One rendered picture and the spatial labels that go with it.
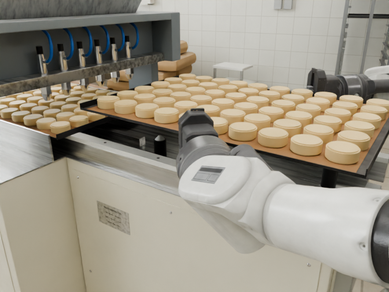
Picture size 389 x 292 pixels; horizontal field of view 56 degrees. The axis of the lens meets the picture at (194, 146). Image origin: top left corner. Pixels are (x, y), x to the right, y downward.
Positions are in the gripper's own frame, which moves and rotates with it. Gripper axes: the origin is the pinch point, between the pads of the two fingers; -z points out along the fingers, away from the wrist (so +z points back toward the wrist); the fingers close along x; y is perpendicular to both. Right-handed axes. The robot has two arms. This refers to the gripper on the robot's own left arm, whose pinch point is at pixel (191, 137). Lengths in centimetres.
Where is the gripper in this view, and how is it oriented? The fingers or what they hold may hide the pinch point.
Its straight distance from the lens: 65.3
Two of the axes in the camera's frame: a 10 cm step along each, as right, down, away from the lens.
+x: 0.0, -9.2, -3.8
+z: 1.9, 3.7, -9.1
